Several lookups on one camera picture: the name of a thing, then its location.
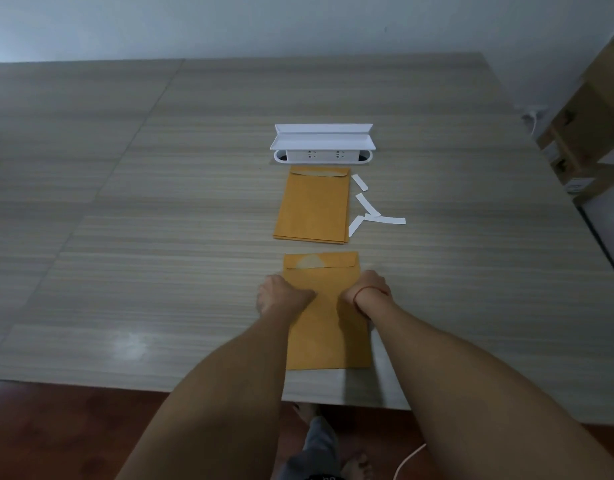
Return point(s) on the stack of tan envelopes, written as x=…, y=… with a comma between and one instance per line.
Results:
x=313, y=207

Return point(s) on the white paper strip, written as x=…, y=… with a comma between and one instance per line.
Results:
x=356, y=226
x=389, y=220
x=360, y=182
x=368, y=204

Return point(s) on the person's bare foot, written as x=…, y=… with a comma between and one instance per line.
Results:
x=358, y=468

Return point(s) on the brown cardboard box white label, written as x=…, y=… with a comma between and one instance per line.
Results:
x=594, y=184

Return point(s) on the tan paper envelope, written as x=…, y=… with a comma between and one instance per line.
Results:
x=329, y=339

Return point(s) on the person's right hand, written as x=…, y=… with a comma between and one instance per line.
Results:
x=369, y=282

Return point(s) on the white panel with dark edge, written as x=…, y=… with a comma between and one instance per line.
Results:
x=606, y=229

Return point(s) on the person's left fingers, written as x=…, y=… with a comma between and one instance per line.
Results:
x=307, y=296

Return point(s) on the person's left hand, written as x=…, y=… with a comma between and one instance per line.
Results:
x=279, y=297

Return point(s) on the person's right fingers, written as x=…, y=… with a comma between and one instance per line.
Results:
x=349, y=294

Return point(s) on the white plastic desk organizer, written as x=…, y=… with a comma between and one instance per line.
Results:
x=323, y=140

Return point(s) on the person's left forearm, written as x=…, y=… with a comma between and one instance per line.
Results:
x=227, y=394

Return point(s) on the person's right forearm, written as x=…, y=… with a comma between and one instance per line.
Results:
x=466, y=394

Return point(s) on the grey trouser leg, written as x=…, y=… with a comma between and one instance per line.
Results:
x=314, y=452

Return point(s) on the large brown cardboard box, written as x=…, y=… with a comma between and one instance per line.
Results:
x=586, y=124

